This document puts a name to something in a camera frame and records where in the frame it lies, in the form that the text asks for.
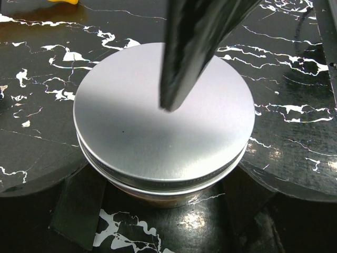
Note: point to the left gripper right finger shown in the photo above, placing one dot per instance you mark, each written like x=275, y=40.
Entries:
x=271, y=215

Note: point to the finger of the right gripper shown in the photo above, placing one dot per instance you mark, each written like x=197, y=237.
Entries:
x=193, y=31

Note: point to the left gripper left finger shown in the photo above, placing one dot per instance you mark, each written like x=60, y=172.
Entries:
x=61, y=218

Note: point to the clear plastic jar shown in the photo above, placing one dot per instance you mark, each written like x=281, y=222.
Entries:
x=165, y=202

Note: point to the white jar lid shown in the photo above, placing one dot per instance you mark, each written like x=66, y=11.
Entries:
x=132, y=142

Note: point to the yellow plastic scoop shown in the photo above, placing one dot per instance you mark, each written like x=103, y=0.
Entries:
x=73, y=2

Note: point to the black marble pattern mat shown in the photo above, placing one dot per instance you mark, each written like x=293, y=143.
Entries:
x=285, y=50

